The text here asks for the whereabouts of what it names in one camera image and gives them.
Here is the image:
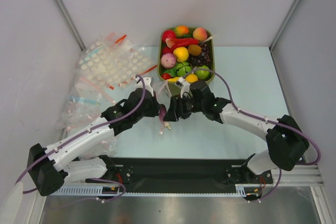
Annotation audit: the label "purple toy eggplant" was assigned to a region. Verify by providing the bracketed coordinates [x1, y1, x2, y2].
[159, 104, 171, 134]

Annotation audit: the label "clear zip top bag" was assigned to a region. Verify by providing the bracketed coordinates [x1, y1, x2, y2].
[152, 80, 174, 135]

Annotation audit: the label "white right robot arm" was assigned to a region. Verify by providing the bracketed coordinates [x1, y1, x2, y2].
[163, 77, 309, 183]

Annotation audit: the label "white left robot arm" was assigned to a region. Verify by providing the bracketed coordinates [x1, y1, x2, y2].
[27, 87, 160, 196]

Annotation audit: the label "dotted clear zip bag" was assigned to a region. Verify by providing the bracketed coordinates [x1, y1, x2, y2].
[76, 33, 157, 89]

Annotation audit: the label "pile of clear zip bags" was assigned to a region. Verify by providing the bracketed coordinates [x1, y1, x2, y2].
[56, 77, 118, 160]

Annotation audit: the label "yellow toy lemon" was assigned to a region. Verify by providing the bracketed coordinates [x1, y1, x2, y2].
[185, 74, 198, 83]

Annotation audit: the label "green toy apple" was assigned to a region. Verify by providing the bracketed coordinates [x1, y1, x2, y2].
[194, 65, 210, 80]

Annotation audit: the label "yellow toy banana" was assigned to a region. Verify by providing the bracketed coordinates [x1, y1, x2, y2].
[167, 77, 179, 82]

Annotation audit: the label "red toy tomato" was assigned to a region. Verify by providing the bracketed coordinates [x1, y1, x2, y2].
[161, 73, 172, 80]

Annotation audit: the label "green toy watermelon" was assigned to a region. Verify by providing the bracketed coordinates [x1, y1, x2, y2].
[176, 62, 192, 77]

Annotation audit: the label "dark purple toy grapes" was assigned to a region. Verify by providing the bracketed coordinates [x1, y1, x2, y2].
[188, 42, 211, 67]

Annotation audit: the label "olive green plastic bin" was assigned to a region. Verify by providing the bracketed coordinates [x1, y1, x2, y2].
[157, 27, 215, 96]

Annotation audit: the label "yellow toy apple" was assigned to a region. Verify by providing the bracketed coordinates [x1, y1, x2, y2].
[173, 47, 189, 62]

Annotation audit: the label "brown toy kiwi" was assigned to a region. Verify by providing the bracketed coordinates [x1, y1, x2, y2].
[188, 45, 202, 56]

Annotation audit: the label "pink toy onion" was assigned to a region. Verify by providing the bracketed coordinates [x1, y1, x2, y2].
[160, 53, 176, 69]

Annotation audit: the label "red toy chili pepper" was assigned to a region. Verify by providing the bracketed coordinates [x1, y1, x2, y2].
[170, 38, 199, 50]

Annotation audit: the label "toy watermelon slice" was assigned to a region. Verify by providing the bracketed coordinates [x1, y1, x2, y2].
[165, 38, 177, 48]

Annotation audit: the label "peach toy fruit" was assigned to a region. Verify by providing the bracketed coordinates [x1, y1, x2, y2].
[193, 27, 208, 41]

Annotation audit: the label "orange green toy mango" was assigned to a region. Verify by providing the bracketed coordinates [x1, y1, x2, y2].
[173, 26, 189, 38]

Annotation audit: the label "red toy apple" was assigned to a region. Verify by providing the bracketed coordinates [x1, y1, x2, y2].
[161, 29, 176, 43]

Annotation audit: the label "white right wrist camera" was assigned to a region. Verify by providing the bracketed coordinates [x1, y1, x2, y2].
[175, 77, 190, 97]

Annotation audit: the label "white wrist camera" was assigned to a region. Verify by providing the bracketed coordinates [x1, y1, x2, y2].
[134, 77, 154, 96]
[175, 77, 190, 97]

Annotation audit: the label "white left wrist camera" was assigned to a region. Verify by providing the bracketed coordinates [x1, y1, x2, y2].
[134, 77, 154, 96]

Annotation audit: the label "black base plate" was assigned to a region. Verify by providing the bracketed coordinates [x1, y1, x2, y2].
[99, 157, 273, 192]

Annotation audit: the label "white slotted cable duct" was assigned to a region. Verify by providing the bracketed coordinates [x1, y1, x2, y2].
[52, 184, 258, 197]

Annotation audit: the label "aluminium frame rail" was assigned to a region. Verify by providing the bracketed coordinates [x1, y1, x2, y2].
[278, 165, 324, 187]

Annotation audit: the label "right aluminium corner post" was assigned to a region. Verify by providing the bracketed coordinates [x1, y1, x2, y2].
[269, 0, 318, 51]

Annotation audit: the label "aluminium corner post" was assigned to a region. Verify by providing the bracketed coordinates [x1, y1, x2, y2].
[269, 0, 318, 51]
[52, 0, 86, 51]

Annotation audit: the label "left aluminium corner post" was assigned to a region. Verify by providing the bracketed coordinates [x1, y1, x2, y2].
[52, 0, 86, 51]

